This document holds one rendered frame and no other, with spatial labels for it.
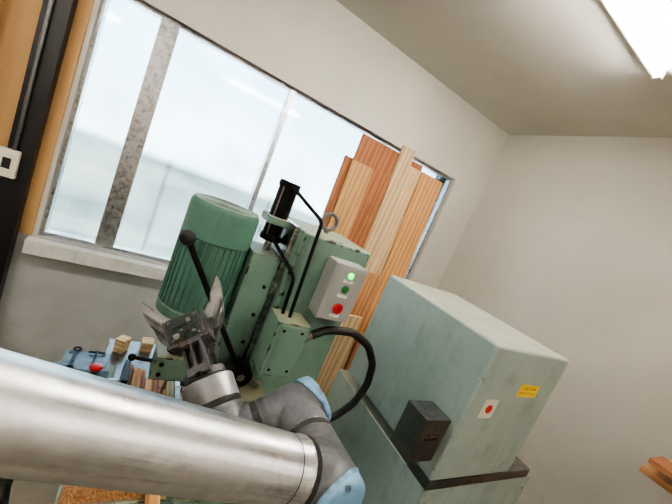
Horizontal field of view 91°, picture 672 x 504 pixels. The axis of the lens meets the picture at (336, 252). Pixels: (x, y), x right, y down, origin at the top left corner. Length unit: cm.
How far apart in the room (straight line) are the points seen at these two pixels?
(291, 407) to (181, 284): 43
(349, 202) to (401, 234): 54
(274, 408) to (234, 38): 196
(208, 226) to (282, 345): 34
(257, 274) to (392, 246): 181
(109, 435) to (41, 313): 213
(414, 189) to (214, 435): 240
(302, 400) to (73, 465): 34
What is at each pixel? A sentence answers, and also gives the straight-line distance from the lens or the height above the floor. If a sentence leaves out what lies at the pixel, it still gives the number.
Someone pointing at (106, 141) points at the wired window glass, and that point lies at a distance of 225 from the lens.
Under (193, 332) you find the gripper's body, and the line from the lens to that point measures 66.
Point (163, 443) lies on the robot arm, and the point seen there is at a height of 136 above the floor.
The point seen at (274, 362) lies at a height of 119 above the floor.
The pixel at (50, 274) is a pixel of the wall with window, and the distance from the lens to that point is 238.
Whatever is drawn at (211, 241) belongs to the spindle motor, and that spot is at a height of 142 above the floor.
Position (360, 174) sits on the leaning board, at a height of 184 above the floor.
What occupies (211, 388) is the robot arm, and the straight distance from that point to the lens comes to 63.
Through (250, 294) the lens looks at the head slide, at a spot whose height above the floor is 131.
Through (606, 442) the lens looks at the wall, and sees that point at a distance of 259.
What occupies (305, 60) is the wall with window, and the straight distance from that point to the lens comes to 232.
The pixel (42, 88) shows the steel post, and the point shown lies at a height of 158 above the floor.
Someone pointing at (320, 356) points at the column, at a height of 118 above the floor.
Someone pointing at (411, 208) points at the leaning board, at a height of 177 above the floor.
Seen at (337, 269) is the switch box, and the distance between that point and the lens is 85.
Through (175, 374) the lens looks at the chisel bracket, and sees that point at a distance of 106.
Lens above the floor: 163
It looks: 8 degrees down
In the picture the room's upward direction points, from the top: 23 degrees clockwise
